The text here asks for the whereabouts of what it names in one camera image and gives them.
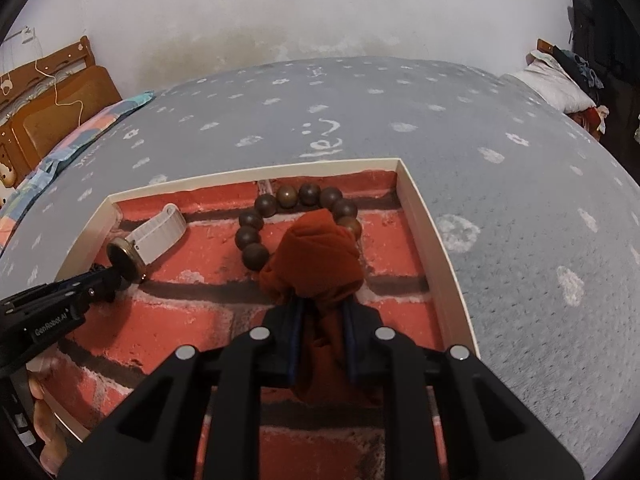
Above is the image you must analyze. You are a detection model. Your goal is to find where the red fabric scrunchie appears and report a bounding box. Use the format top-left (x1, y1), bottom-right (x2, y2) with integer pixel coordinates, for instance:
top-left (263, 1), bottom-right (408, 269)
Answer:
top-left (258, 209), bottom-right (383, 408)

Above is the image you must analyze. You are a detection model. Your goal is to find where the person's left hand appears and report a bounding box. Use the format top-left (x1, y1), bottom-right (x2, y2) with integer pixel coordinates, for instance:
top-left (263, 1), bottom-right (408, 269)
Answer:
top-left (28, 374), bottom-right (68, 477)

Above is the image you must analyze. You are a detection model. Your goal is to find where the white tray with brick liner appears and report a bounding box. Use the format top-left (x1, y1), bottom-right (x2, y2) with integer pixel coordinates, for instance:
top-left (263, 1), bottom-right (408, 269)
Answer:
top-left (39, 157), bottom-right (483, 480)

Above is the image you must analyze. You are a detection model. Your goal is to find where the colourful patchwork pillow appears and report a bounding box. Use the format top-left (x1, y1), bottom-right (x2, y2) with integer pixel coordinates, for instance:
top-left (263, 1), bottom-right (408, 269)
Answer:
top-left (1, 91), bottom-right (155, 252)

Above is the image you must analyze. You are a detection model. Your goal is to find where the grey patterned bed cover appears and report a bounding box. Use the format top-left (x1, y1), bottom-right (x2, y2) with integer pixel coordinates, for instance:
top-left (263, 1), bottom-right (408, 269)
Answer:
top-left (1, 58), bottom-right (639, 477)

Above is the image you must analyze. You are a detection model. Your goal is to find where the wooden headboard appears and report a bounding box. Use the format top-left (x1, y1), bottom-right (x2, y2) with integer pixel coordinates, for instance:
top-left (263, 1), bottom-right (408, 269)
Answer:
top-left (1, 36), bottom-right (120, 190)

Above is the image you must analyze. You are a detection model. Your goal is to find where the white pillow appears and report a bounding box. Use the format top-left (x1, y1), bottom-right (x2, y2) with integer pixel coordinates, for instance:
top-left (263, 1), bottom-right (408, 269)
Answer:
top-left (506, 50), bottom-right (597, 114)

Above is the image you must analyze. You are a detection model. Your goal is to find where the pile of dark clothes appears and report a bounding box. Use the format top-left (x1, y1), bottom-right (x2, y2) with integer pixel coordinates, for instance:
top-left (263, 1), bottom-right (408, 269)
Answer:
top-left (552, 47), bottom-right (604, 92)

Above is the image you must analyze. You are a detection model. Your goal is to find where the dark wooden wardrobe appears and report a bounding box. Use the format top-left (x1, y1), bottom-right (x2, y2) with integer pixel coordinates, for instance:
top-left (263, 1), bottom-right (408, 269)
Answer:
top-left (572, 0), bottom-right (639, 179)

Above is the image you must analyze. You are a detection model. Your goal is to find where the watch with white strap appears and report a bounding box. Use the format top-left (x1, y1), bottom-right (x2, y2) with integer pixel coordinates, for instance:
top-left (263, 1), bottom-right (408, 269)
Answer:
top-left (105, 204), bottom-right (188, 283)

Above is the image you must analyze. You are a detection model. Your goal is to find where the white charging cable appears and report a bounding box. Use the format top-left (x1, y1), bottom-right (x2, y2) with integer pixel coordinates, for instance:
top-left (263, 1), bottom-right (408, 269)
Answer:
top-left (2, 27), bottom-right (85, 122)

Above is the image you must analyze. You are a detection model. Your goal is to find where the dark wooden bead bracelet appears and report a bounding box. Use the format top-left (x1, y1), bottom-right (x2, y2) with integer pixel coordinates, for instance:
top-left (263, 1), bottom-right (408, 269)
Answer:
top-left (233, 181), bottom-right (364, 273)

